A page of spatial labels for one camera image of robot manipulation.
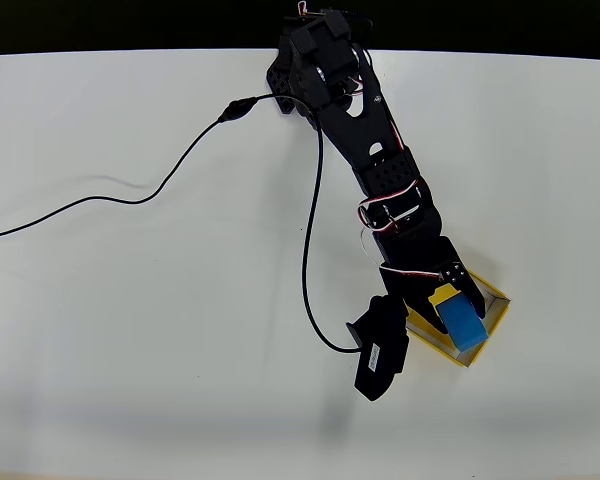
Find blue cube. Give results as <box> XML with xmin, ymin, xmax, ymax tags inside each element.
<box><xmin>436</xmin><ymin>293</ymin><xmax>492</xmax><ymax>354</ymax></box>

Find yellow paper box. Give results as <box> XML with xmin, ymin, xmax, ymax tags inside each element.
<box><xmin>403</xmin><ymin>268</ymin><xmax>513</xmax><ymax>370</ymax></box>

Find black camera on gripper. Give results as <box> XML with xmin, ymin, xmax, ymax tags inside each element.
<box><xmin>345</xmin><ymin>294</ymin><xmax>412</xmax><ymax>403</ymax></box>

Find black camera cable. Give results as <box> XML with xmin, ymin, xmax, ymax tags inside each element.
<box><xmin>0</xmin><ymin>94</ymin><xmax>362</xmax><ymax>355</ymax></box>

